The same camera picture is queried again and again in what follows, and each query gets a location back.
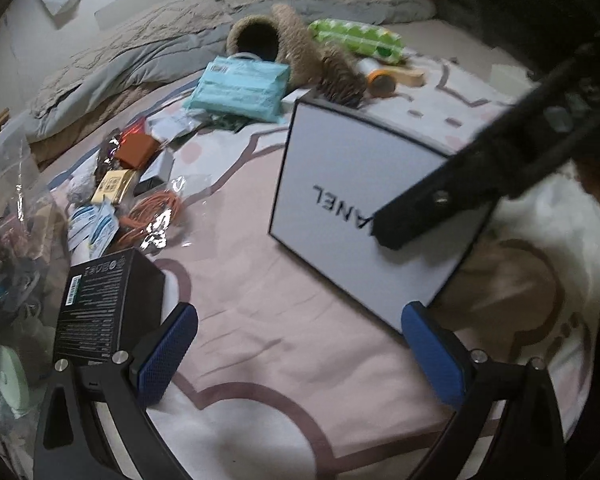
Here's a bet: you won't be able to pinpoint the white box with black edges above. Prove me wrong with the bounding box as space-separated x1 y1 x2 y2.
268 95 498 336

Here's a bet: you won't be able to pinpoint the dark trinkets in plastic bag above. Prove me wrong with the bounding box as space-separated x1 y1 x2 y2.
92 130 126 181

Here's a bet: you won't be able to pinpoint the small yellow box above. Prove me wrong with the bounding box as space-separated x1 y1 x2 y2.
91 169 140 205

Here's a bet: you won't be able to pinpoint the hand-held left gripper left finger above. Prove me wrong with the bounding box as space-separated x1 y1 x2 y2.
32 302 199 480

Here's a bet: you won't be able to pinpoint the teal face mask pack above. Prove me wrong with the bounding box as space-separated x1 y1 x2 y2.
184 56 292 123

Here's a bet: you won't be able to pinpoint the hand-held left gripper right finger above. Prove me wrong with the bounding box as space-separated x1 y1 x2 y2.
401 301 566 480

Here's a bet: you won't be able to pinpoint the pink printed blanket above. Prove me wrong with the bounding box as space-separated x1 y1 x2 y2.
30 50 600 480

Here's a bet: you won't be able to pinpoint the blue white sachet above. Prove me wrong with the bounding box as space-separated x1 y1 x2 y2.
82 210 120 258
69 202 103 231

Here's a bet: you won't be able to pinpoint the orange cable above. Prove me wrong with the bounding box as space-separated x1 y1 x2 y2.
117 190 183 241

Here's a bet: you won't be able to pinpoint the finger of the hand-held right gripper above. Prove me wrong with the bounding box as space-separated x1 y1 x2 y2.
372 30 600 251

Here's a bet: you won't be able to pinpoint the woven straw bag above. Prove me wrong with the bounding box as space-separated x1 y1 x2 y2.
227 2 331 86

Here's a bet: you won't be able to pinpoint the grey comforter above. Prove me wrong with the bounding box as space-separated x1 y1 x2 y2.
27 20 241 136

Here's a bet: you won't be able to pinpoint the black printed box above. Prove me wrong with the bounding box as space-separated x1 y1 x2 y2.
52 247 166 368

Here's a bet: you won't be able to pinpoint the white tube with orange cap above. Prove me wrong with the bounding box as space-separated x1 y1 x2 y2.
355 56 396 97

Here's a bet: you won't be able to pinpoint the brown leather wallet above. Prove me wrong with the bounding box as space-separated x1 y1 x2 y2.
116 132 161 170

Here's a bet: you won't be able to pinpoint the mint green round case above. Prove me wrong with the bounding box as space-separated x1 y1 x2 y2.
0 347 31 413

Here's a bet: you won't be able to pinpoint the green wet wipes pack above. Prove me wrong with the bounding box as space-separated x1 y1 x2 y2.
307 19 406 63

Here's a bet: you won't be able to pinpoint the tan blanket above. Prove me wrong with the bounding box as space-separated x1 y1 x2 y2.
30 82 181 171

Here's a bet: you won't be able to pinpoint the clear plastic packet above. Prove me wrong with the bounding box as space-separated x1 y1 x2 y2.
150 110 201 146

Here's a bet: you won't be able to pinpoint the clear plastic storage bin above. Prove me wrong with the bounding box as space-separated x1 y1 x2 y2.
0 110 81 461

